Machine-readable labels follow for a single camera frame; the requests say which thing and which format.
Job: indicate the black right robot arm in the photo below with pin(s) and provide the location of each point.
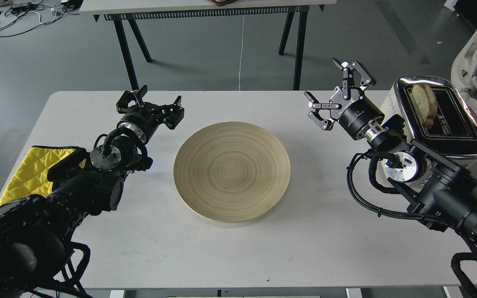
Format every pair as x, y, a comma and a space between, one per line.
439, 191

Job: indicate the brown object on back table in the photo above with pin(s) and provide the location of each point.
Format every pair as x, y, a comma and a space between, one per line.
222, 2

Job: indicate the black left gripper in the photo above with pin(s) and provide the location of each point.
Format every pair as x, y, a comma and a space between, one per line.
144, 118

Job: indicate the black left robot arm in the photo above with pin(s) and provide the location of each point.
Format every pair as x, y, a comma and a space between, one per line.
36, 247

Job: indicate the chrome white toaster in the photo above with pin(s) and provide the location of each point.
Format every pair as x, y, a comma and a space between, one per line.
453, 132

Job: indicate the white table with black legs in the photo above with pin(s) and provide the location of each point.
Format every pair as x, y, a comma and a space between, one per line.
118, 11

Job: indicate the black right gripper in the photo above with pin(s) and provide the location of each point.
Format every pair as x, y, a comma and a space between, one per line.
352, 109

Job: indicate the yellow quilted cloth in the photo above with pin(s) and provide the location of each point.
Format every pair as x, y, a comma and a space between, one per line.
30, 178

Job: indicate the round bamboo plate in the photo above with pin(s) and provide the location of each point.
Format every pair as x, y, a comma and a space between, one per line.
232, 172

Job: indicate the slice of bread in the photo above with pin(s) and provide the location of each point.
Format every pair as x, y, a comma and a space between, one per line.
426, 103

